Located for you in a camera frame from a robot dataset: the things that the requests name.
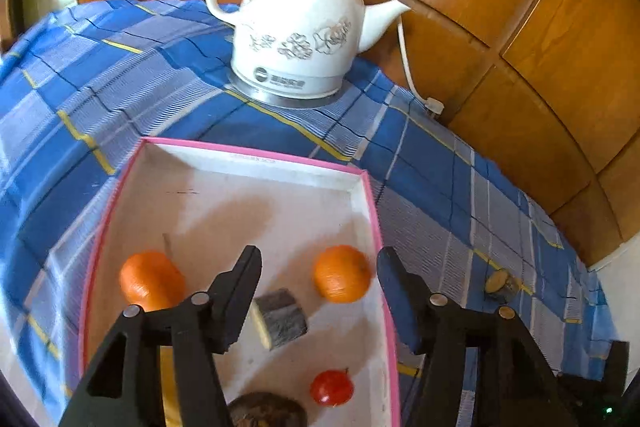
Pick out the white power cord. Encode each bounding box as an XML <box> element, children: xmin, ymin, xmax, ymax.
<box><xmin>339</xmin><ymin>0</ymin><xmax>446</xmax><ymax>116</ymax></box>

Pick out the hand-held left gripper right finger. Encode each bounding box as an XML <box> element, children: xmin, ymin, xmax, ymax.
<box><xmin>376</xmin><ymin>246</ymin><xmax>581</xmax><ymax>427</ymax></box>

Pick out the white ceramic electric kettle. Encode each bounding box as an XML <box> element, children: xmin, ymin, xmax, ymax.
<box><xmin>205</xmin><ymin>0</ymin><xmax>412</xmax><ymax>95</ymax></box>

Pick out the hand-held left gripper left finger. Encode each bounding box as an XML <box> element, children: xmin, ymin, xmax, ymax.
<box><xmin>59</xmin><ymin>245</ymin><xmax>263</xmax><ymax>427</ymax></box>

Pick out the blue plaid tablecloth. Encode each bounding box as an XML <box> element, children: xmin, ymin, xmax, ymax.
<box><xmin>0</xmin><ymin>0</ymin><xmax>618</xmax><ymax>427</ymax></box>

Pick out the silver kettle base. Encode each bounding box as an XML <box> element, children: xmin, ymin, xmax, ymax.
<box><xmin>225</xmin><ymin>69</ymin><xmax>346</xmax><ymax>110</ymax></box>

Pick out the red cherry tomato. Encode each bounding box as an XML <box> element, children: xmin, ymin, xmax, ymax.
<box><xmin>309</xmin><ymin>368</ymin><xmax>355</xmax><ymax>407</ymax></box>

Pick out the orange tangerine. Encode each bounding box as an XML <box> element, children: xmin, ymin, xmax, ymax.
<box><xmin>119</xmin><ymin>251</ymin><xmax>187</xmax><ymax>312</ymax></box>
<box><xmin>313</xmin><ymin>245</ymin><xmax>372</xmax><ymax>304</ymax></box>

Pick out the yellow banana piece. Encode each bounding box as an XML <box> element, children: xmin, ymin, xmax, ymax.
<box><xmin>159</xmin><ymin>347</ymin><xmax>183</xmax><ymax>427</ymax></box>

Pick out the dark-skinned cut stem piece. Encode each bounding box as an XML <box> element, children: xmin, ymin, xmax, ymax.
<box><xmin>483</xmin><ymin>269</ymin><xmax>521</xmax><ymax>303</ymax></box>
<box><xmin>250</xmin><ymin>288</ymin><xmax>309</xmax><ymax>351</ymax></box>

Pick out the wooden cabinet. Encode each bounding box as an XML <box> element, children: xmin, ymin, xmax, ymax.
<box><xmin>75</xmin><ymin>0</ymin><xmax>640</xmax><ymax>268</ymax></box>

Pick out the brown lumpy potato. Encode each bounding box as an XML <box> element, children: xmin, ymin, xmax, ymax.
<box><xmin>227</xmin><ymin>391</ymin><xmax>308</xmax><ymax>427</ymax></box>

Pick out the pink cardboard box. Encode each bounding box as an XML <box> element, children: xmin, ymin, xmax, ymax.
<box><xmin>80</xmin><ymin>137</ymin><xmax>403</xmax><ymax>427</ymax></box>

